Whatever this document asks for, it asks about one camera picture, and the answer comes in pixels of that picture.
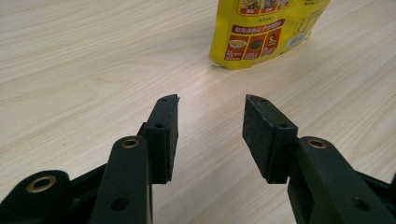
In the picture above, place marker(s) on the yellow seasoning bag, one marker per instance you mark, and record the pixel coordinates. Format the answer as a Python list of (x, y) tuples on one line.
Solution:
[(224, 31)]

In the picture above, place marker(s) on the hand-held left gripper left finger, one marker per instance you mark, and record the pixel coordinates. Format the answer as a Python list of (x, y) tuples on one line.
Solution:
[(163, 140)]

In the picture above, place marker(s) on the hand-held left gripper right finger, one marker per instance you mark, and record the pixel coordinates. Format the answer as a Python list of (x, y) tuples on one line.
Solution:
[(264, 146)]

